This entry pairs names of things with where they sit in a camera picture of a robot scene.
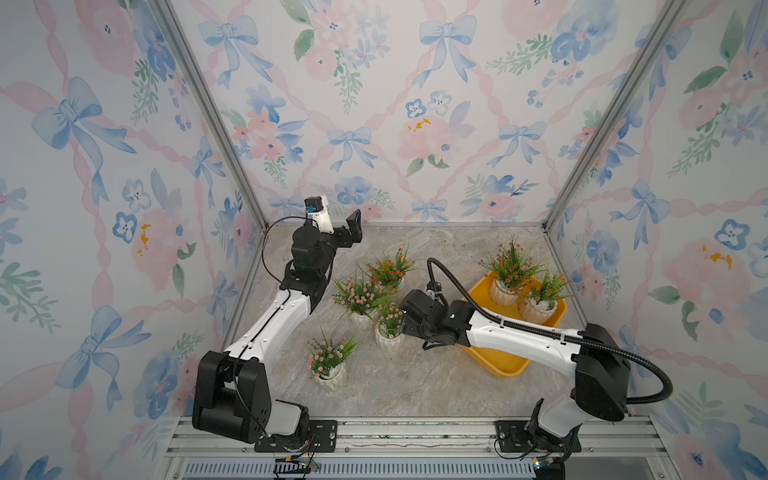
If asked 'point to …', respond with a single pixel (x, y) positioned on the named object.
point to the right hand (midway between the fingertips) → (398, 318)
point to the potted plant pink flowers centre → (361, 297)
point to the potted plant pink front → (326, 361)
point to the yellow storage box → (499, 363)
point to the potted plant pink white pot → (388, 344)
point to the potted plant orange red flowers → (542, 301)
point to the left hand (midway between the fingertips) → (346, 210)
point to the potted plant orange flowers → (391, 272)
